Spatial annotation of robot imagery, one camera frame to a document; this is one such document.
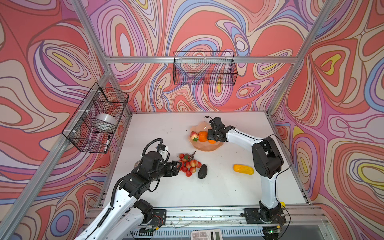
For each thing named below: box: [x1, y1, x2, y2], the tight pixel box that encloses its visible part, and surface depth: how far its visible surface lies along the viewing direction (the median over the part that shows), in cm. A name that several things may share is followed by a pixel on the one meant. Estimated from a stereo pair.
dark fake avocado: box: [197, 164, 208, 179], surface depth 88 cm
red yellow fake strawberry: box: [190, 131, 199, 142], surface depth 99 cm
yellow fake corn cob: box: [233, 164, 254, 175], surface depth 88 cm
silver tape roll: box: [95, 113, 117, 133], surface depth 74 cm
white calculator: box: [190, 229, 223, 240], surface depth 69 cm
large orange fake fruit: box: [198, 131, 208, 143], surface depth 100 cm
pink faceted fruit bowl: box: [188, 121, 224, 152], surface depth 100 cm
